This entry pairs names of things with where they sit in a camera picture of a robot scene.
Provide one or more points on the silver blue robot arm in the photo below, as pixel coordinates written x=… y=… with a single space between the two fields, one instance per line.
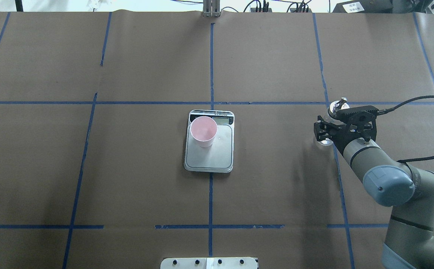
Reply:
x=408 y=190

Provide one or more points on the silver kitchen scale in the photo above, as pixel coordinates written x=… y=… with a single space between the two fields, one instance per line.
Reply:
x=219 y=156

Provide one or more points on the aluminium frame post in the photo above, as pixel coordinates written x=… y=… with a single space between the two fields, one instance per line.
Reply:
x=211 y=8

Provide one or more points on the clear glass sauce bottle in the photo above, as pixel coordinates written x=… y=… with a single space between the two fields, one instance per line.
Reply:
x=336 y=108

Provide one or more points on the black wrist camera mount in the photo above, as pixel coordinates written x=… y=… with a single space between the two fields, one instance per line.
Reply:
x=359 y=116

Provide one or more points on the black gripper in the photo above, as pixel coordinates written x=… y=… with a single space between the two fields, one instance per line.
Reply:
x=339 y=132

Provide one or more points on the black box with label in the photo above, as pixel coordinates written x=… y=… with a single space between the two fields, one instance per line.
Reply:
x=363 y=6

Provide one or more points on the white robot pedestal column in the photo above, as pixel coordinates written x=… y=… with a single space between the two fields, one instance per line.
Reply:
x=210 y=263

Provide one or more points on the pink plastic cup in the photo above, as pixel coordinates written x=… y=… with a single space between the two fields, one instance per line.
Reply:
x=203 y=130

